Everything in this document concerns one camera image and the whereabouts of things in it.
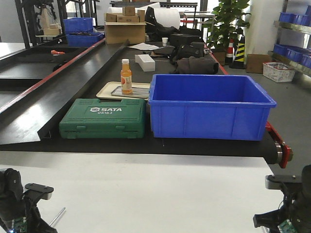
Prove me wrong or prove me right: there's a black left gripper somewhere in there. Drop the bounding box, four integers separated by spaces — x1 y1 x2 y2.
0 168 57 233

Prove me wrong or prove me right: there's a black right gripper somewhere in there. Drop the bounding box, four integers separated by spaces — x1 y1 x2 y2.
253 165 311 233

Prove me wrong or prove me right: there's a green black screwdriver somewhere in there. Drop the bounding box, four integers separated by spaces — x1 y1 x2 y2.
49 207 66 227

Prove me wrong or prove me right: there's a beige plastic tray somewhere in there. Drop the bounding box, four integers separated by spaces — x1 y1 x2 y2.
96 82 150 101

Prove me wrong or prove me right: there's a green SATA tool case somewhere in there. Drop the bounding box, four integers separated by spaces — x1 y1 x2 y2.
59 99 146 139

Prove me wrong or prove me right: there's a black conveyor belt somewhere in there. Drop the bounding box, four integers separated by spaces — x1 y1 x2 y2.
0 40 285 166

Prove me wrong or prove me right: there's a white mesh basket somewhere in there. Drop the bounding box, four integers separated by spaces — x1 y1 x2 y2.
263 62 295 83

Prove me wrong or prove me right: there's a large blue plastic bin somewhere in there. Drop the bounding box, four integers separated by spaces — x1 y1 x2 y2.
148 74 276 141

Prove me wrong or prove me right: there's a brown cardboard box on floor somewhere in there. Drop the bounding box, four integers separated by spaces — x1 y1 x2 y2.
246 54 272 74

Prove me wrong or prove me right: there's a yellow black traffic cone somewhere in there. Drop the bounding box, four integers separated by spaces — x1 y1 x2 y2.
229 35 245 69

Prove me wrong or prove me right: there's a metal shelf with blue bins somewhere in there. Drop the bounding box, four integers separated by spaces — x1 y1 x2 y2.
268 0 311 80

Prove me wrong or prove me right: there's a red white traffic cone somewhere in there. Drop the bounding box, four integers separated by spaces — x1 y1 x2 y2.
225 38 234 65

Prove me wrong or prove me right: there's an orange juice bottle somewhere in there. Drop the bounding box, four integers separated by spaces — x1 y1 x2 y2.
121 59 133 94

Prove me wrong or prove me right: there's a dark grey cloth bundle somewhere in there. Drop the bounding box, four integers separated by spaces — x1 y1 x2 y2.
170 56 219 75

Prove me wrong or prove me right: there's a blue bin far left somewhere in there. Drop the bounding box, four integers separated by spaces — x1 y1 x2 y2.
63 17 105 47

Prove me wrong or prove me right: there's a black bag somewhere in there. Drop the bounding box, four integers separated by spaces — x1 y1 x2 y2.
169 42 205 65

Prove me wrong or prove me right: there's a white rectangular box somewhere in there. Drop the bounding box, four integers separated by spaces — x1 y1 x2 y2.
135 54 156 72

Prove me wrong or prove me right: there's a large cardboard box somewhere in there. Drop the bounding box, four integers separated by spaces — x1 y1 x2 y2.
104 22 146 44

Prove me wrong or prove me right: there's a green potted plant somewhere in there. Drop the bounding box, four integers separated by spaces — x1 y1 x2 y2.
207 0 250 50

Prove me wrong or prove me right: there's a white paper cup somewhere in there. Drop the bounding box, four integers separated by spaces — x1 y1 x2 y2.
162 37 168 46

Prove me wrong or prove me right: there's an orange handled tool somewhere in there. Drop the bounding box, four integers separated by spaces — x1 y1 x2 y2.
51 50 66 55

